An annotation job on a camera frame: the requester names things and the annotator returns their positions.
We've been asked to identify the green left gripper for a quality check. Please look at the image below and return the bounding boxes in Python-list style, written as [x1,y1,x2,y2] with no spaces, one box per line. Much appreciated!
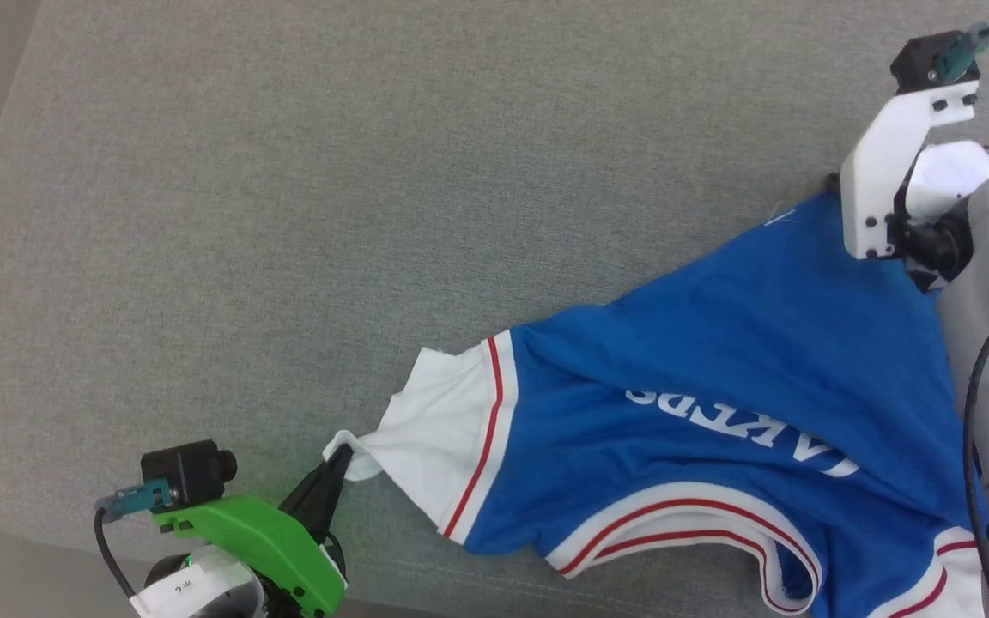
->
[151,445,356,618]

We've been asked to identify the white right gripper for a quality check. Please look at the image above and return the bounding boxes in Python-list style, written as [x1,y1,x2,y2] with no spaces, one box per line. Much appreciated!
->
[822,81,981,294]

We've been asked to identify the blue basketball jersey white trim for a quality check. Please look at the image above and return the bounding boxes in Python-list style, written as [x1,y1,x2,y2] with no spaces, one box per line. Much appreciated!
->
[323,191,989,618]

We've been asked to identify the black left cable teal connector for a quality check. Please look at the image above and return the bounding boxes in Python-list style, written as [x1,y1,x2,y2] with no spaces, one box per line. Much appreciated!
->
[94,485,173,602]

